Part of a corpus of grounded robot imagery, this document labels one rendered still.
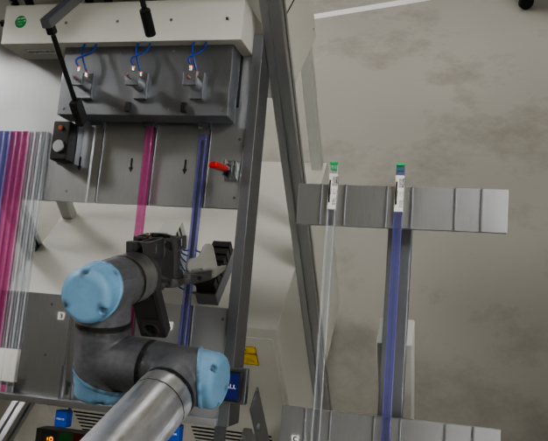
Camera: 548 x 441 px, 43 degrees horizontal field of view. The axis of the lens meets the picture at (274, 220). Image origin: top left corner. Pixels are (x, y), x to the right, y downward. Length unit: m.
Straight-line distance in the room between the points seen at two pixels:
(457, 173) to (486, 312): 0.81
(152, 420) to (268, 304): 0.78
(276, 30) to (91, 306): 0.64
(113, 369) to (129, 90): 0.58
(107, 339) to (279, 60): 0.64
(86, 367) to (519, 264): 1.88
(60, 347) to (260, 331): 0.42
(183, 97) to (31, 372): 0.59
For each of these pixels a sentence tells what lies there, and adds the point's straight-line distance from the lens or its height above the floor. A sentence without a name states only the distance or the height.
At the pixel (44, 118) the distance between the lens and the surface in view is 1.48.
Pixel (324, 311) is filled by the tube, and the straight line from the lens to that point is 1.14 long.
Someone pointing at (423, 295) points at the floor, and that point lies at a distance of 2.45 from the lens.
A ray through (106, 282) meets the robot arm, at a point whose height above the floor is 1.13.
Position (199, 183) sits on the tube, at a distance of 1.29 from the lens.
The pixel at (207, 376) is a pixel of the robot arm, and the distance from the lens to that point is 0.90.
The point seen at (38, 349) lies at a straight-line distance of 1.41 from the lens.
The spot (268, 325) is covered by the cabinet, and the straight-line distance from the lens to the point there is 1.53.
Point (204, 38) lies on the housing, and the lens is 1.29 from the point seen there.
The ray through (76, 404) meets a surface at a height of 0.73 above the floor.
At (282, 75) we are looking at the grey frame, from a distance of 1.36.
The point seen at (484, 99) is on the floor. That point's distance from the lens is 3.57.
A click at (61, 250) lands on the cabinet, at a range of 1.89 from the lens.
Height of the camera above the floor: 1.71
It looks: 38 degrees down
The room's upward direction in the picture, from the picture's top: 9 degrees counter-clockwise
